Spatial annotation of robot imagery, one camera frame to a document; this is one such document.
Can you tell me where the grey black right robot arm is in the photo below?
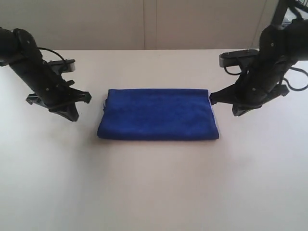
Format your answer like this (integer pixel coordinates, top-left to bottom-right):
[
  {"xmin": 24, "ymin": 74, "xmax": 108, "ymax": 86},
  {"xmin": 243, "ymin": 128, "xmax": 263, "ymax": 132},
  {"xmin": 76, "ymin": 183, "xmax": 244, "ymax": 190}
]
[{"xmin": 209, "ymin": 20, "xmax": 308, "ymax": 116}]

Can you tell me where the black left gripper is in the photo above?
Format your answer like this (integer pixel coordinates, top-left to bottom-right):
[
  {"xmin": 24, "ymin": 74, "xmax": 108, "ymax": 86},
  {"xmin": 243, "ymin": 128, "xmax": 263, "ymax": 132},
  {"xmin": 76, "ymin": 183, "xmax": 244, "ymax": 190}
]
[{"xmin": 11, "ymin": 59, "xmax": 92, "ymax": 122}]

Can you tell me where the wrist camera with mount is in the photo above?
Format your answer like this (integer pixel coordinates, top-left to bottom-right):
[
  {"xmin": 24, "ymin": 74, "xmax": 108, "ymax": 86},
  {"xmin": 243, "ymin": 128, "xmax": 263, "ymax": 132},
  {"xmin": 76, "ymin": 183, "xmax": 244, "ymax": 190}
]
[
  {"xmin": 47, "ymin": 59, "xmax": 76, "ymax": 76},
  {"xmin": 219, "ymin": 49, "xmax": 259, "ymax": 76}
]

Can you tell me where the blue towel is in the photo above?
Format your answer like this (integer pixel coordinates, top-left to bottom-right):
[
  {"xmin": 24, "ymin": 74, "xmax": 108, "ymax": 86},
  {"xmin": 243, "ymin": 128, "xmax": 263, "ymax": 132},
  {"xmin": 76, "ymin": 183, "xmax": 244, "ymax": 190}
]
[{"xmin": 97, "ymin": 89, "xmax": 219, "ymax": 141}]

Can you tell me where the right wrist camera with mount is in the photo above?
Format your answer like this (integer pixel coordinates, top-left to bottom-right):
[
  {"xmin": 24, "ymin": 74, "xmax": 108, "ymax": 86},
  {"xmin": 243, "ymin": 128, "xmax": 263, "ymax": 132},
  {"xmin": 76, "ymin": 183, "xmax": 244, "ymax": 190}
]
[{"xmin": 219, "ymin": 49, "xmax": 259, "ymax": 76}]

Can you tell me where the black window frame post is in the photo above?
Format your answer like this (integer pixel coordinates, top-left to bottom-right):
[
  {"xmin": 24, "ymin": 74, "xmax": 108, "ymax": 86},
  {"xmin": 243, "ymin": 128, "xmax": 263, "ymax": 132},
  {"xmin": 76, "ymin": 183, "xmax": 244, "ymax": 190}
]
[{"xmin": 271, "ymin": 0, "xmax": 288, "ymax": 25}]

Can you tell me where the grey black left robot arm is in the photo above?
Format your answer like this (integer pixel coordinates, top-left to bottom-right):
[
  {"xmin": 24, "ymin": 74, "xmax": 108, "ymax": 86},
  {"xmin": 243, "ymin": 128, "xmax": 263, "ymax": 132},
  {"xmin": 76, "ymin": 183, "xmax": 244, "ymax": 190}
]
[{"xmin": 0, "ymin": 28, "xmax": 91, "ymax": 122}]

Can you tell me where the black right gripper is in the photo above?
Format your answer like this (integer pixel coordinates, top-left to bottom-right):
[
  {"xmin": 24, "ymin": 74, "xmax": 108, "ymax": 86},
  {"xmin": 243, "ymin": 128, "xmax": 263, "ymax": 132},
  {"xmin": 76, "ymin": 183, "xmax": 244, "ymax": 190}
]
[{"xmin": 209, "ymin": 55, "xmax": 289, "ymax": 116}]

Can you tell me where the white label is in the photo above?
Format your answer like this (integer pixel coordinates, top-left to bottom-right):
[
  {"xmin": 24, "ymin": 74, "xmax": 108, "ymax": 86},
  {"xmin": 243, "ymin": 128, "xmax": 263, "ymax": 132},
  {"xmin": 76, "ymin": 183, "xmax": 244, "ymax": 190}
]
[{"xmin": 103, "ymin": 94, "xmax": 108, "ymax": 112}]

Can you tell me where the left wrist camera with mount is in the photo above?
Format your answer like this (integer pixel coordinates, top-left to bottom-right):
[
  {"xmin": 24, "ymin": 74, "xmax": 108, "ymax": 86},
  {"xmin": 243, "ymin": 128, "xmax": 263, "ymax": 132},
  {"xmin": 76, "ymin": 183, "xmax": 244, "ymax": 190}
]
[{"xmin": 47, "ymin": 59, "xmax": 76, "ymax": 76}]

